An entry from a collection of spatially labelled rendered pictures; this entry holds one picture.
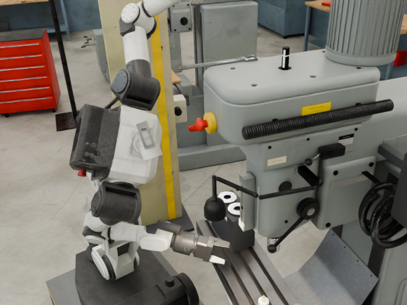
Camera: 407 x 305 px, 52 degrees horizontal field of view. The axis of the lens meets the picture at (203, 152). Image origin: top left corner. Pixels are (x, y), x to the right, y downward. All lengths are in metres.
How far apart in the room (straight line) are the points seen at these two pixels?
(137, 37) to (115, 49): 1.24
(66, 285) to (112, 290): 0.42
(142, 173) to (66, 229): 2.35
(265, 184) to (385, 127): 0.40
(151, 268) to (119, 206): 1.05
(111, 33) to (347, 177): 1.90
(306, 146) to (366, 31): 0.35
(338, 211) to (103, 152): 0.80
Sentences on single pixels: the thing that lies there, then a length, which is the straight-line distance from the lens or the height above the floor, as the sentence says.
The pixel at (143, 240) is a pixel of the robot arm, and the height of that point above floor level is 1.20.
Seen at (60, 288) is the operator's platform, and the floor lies 0.40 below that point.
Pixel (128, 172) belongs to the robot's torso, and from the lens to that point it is 1.46.
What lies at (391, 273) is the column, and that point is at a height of 1.10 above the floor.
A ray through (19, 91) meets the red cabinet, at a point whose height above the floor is 0.36.
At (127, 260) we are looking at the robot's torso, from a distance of 2.24.
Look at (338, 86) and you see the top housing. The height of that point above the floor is 1.87.
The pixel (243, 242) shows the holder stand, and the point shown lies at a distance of 2.00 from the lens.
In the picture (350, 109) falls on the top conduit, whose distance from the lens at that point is 1.21.
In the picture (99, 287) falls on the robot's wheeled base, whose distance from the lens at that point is 2.41.
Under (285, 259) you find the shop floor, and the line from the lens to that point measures 3.30.
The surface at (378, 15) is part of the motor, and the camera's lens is 1.25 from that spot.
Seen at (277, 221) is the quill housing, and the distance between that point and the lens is 1.38.
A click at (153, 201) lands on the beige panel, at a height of 0.25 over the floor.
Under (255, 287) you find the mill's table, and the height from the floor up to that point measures 0.90.
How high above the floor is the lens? 2.29
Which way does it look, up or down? 30 degrees down
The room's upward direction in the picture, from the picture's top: 2 degrees counter-clockwise
